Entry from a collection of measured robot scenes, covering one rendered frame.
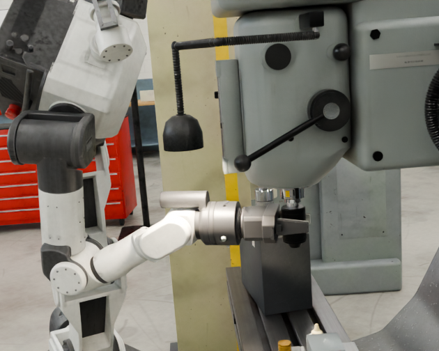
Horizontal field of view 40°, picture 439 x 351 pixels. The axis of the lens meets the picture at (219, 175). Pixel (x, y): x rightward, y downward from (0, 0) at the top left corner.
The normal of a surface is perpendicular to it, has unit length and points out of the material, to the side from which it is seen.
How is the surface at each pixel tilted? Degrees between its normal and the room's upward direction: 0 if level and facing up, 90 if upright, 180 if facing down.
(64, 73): 58
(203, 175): 90
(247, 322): 0
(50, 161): 97
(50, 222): 98
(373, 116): 90
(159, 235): 97
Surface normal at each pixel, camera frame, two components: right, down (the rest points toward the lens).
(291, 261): 0.21, 0.18
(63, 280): -0.18, 0.35
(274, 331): -0.07, -0.98
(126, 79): 0.89, -0.05
